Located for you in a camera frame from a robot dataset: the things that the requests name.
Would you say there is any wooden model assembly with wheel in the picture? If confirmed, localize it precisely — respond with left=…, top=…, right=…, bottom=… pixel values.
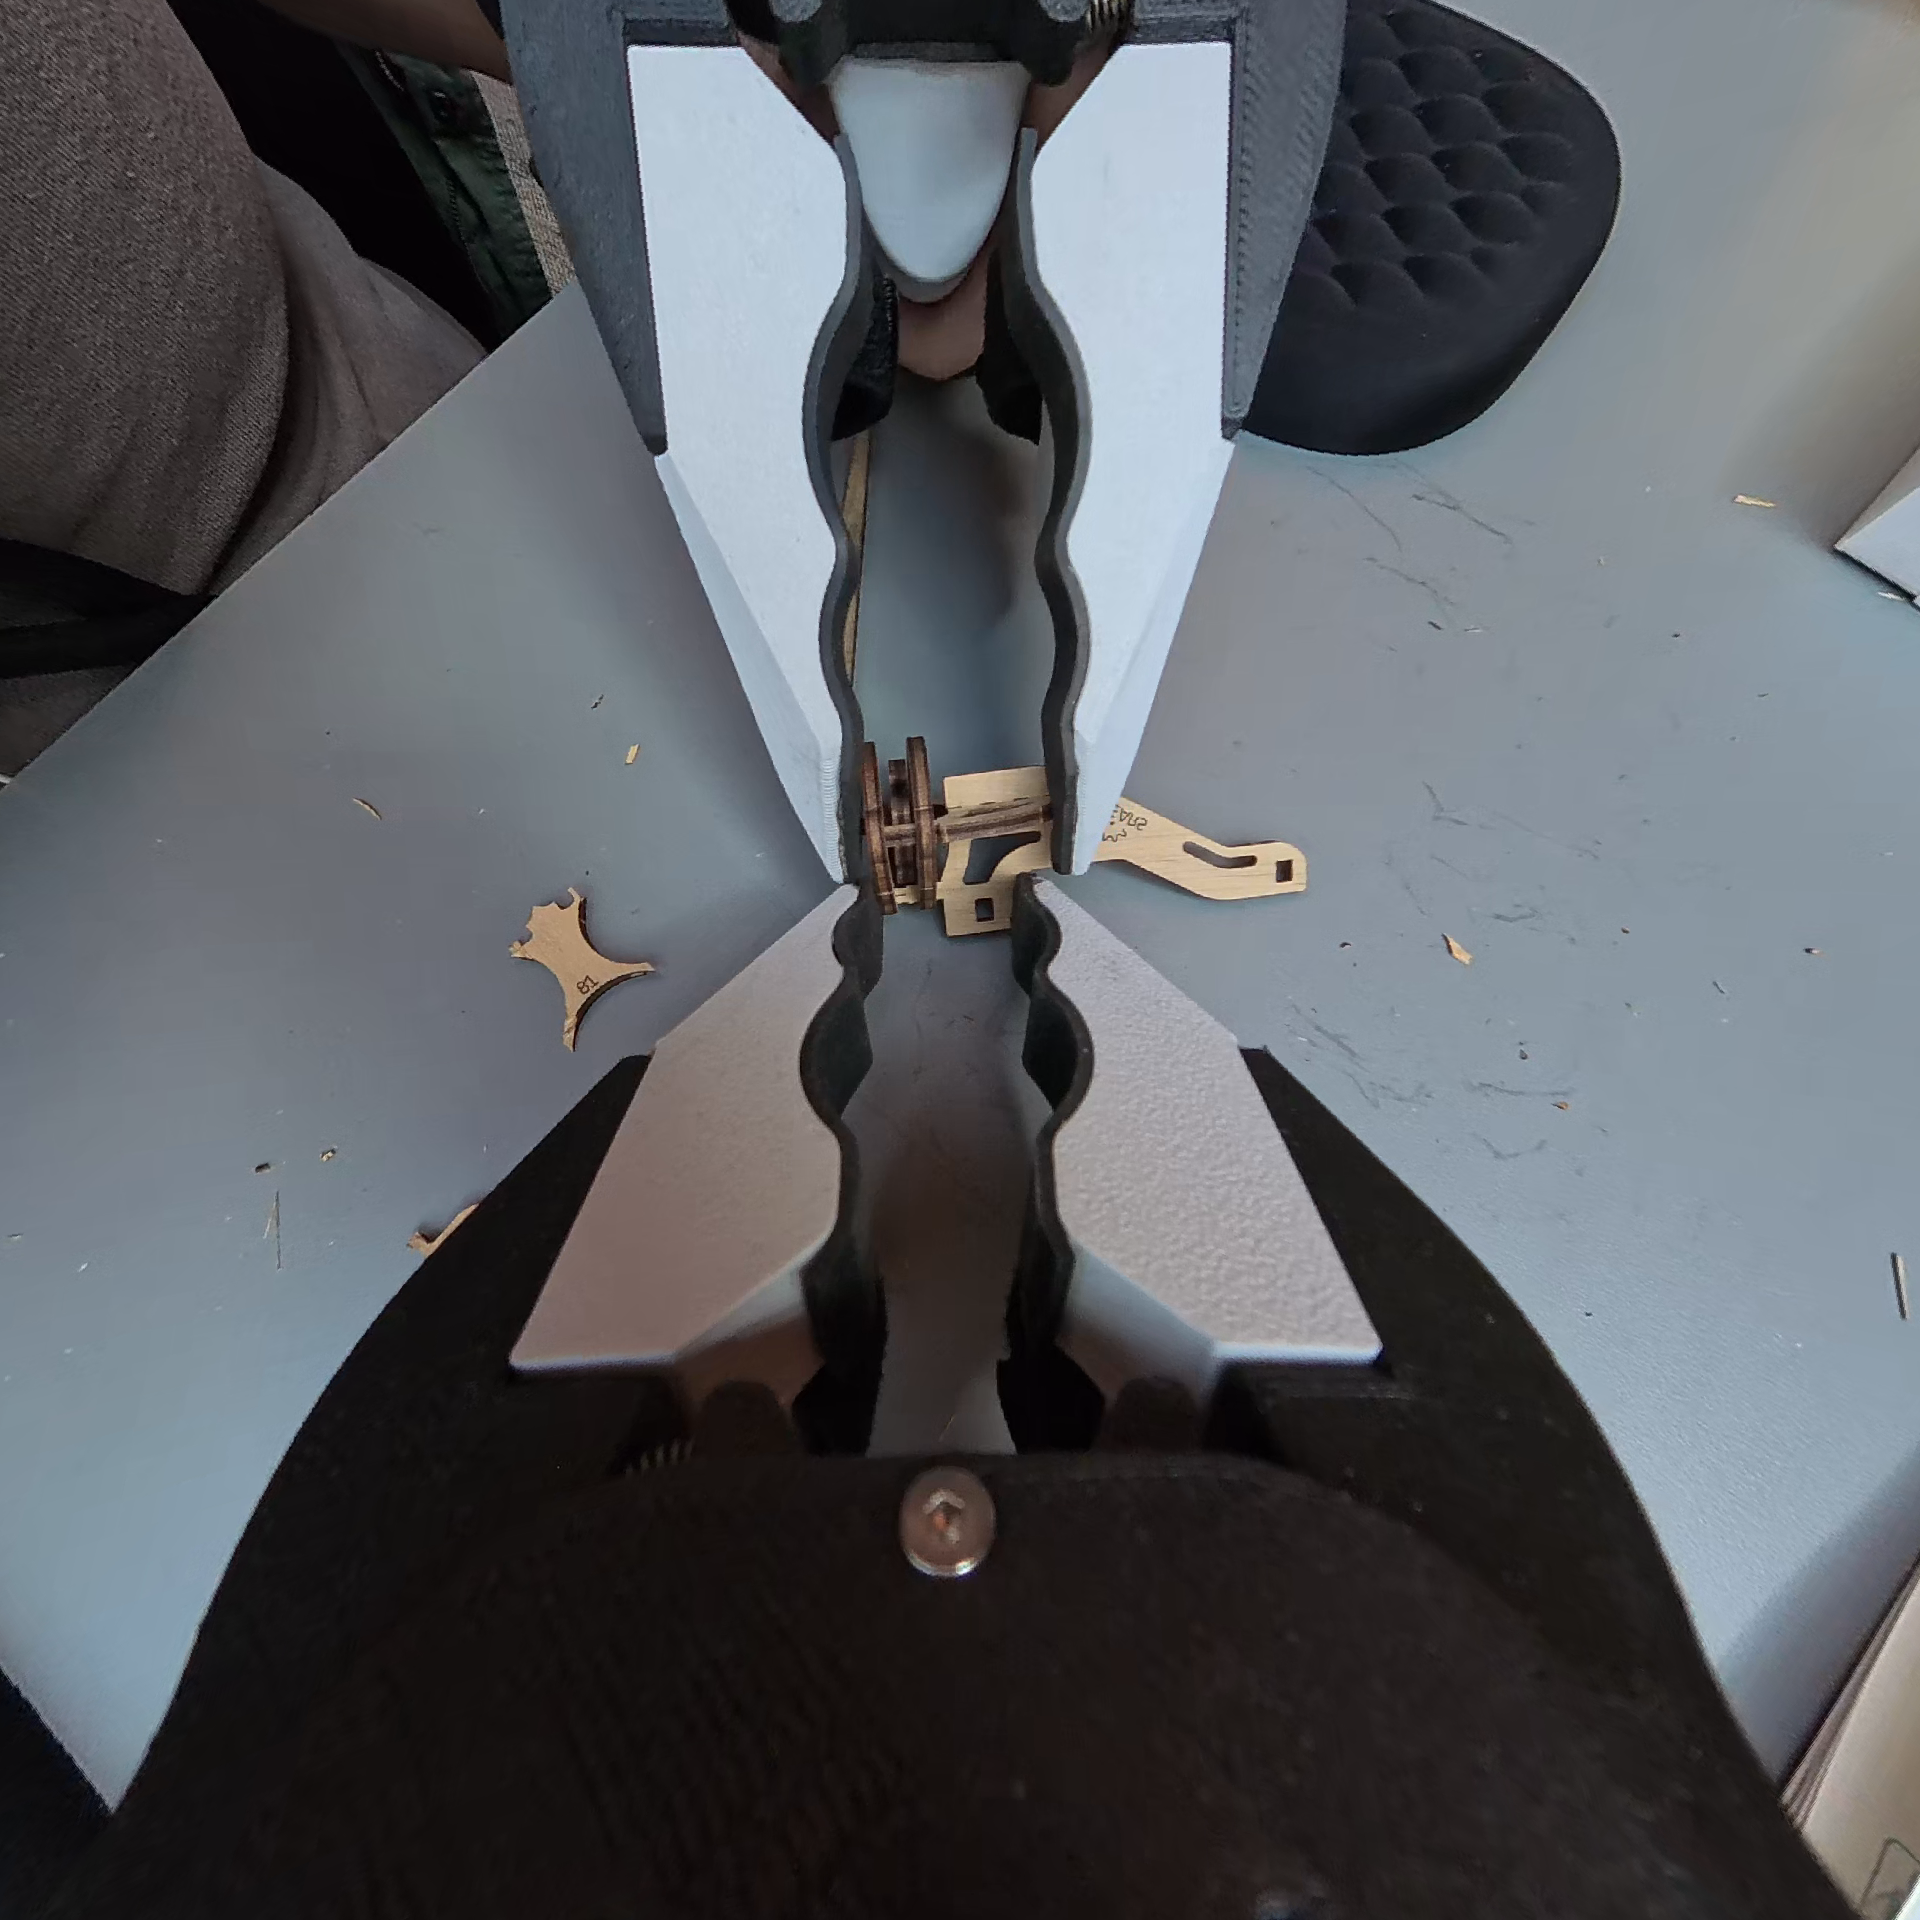
left=861, top=731, right=1310, bottom=941

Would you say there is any dark green jacket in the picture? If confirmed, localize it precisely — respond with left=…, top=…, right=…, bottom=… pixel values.
left=344, top=41, right=578, bottom=351

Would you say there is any thin wooden stick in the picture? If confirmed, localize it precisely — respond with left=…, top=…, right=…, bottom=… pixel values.
left=835, top=432, right=877, bottom=683

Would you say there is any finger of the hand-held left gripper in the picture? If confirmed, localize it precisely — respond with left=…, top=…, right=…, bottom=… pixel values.
left=498, top=0, right=877, bottom=888
left=1021, top=0, right=1353, bottom=881

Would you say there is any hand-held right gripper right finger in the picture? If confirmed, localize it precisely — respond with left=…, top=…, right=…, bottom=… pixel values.
left=1006, top=873, right=1385, bottom=1455

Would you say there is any person in grey shirt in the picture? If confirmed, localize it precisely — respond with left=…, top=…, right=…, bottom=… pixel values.
left=0, top=0, right=490, bottom=783

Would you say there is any curved wooden offcut piece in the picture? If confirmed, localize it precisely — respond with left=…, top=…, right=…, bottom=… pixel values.
left=509, top=888, right=656, bottom=1052

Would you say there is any white cardboard box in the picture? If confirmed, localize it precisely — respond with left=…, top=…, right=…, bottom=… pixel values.
left=1834, top=449, right=1920, bottom=607

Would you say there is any person's left hand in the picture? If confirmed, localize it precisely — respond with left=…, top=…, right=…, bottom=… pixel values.
left=896, top=293, right=992, bottom=386

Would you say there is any black dimpled wrist rest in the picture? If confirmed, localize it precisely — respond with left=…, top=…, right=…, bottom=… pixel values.
left=1239, top=0, right=1625, bottom=460

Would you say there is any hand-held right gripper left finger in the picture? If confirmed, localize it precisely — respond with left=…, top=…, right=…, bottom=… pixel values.
left=509, top=883, right=890, bottom=1456

